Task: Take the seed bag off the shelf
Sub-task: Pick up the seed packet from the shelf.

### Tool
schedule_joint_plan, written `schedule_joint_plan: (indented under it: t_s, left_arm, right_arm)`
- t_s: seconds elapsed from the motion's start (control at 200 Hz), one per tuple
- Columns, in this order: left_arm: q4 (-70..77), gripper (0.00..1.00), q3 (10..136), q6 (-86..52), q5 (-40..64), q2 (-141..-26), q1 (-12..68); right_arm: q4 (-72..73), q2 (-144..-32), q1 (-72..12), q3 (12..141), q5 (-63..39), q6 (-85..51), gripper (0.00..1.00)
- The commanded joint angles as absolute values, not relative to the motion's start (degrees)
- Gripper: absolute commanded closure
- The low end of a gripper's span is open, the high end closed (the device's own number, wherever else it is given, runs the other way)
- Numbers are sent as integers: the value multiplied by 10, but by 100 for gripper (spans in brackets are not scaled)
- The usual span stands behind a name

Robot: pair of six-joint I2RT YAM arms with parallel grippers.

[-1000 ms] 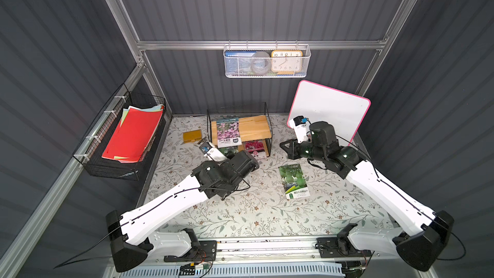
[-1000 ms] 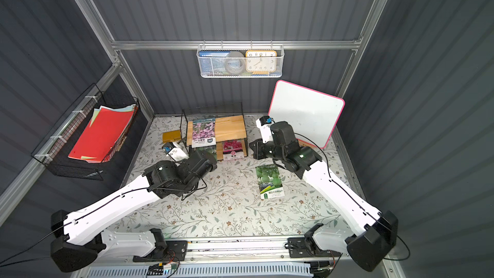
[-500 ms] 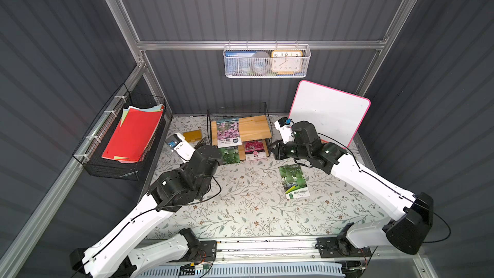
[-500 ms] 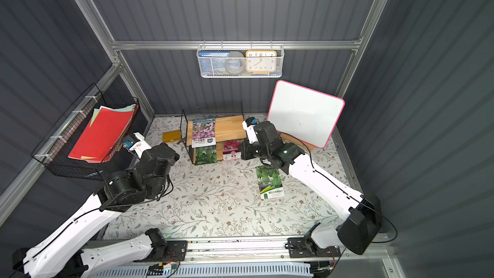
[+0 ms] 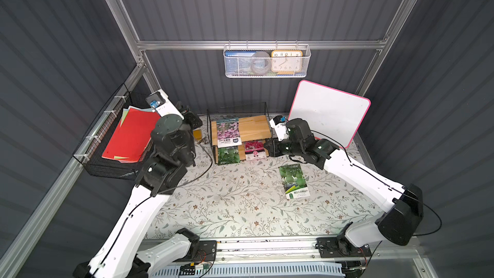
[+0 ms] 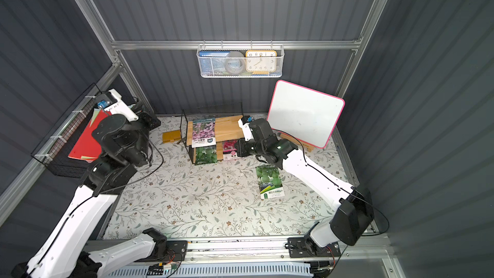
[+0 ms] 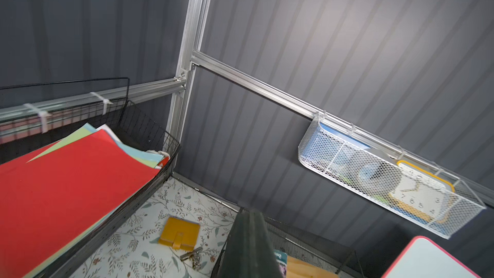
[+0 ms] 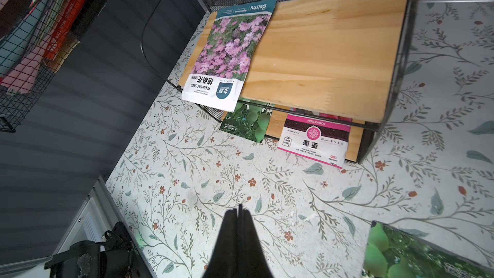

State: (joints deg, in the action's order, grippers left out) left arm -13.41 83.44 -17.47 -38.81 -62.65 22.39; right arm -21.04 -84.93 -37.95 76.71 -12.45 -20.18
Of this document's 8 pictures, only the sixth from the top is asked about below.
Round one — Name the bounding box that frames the green plant seed bag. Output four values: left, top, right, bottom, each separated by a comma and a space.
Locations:
255, 165, 285, 200

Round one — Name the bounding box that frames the black wire wooden shelf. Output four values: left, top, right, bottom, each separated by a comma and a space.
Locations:
180, 101, 244, 166

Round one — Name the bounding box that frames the purple flower seed bag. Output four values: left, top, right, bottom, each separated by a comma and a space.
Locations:
191, 118, 216, 148

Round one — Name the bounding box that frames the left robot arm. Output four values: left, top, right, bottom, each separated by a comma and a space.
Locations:
11, 102, 168, 277

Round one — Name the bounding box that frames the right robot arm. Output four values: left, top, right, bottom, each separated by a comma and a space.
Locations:
236, 116, 374, 248

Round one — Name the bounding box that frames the pink flower seed bag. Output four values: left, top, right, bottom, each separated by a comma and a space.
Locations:
223, 140, 238, 161

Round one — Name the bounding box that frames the dark green seed bag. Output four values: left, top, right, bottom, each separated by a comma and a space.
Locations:
194, 145, 217, 165

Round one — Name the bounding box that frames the wooden easel stand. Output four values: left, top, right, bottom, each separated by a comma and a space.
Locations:
278, 133, 315, 153

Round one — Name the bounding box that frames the pink framed whiteboard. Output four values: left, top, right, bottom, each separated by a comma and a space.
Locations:
267, 80, 346, 149

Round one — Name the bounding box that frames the yellow square clock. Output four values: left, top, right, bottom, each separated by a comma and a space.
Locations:
245, 50, 277, 74

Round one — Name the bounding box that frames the grey tape roll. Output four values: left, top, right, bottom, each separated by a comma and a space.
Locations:
225, 51, 245, 75

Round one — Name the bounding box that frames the blue box in basket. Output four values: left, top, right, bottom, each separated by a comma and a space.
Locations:
198, 50, 230, 77

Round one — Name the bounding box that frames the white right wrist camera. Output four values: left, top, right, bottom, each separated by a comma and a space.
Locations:
238, 115, 253, 142

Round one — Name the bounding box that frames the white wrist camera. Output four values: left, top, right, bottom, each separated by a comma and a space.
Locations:
238, 115, 253, 142
95, 89, 138, 122

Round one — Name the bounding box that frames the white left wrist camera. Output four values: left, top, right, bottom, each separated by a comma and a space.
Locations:
95, 89, 138, 122

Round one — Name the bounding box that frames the black wire wall basket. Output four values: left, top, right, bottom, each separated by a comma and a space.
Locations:
30, 83, 140, 181

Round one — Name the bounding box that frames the white wire hanging basket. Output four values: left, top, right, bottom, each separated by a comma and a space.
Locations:
196, 44, 285, 79

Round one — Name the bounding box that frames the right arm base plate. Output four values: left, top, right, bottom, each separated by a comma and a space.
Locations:
284, 237, 341, 259

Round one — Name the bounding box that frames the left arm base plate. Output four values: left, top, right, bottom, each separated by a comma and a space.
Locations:
154, 240, 189, 263

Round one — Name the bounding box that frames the white perforated cable tray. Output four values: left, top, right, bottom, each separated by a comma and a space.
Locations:
108, 262, 313, 277

